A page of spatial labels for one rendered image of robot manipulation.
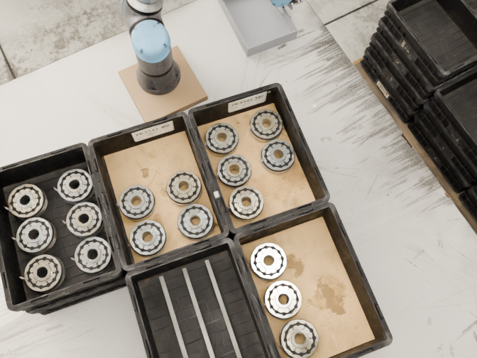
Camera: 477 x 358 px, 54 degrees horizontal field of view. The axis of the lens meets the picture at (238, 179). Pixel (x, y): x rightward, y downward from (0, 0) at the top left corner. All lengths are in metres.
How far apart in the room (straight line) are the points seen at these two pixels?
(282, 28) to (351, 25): 1.02
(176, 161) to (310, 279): 0.53
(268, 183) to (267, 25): 0.68
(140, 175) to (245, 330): 0.55
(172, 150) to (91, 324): 0.58
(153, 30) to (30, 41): 1.41
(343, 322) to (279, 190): 0.42
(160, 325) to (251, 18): 1.15
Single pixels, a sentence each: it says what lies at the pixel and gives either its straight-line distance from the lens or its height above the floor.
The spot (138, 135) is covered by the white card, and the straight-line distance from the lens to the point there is 1.44.
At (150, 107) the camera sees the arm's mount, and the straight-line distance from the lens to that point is 1.67.
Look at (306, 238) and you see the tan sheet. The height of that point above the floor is 0.83.
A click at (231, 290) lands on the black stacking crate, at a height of 0.83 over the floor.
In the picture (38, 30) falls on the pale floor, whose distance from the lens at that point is 2.89.
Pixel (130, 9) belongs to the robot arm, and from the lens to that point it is 1.60.
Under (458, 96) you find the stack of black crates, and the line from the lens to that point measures 2.31.
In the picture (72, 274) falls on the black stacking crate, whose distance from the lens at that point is 1.44.
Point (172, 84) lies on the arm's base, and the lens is 1.67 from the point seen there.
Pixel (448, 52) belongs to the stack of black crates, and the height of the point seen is 0.49.
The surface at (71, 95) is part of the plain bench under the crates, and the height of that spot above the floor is 0.70.
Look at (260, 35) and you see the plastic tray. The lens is 1.84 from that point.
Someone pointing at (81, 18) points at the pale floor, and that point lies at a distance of 2.87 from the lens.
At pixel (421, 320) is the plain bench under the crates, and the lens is 1.61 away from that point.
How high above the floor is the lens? 2.19
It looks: 71 degrees down
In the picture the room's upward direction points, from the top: 5 degrees clockwise
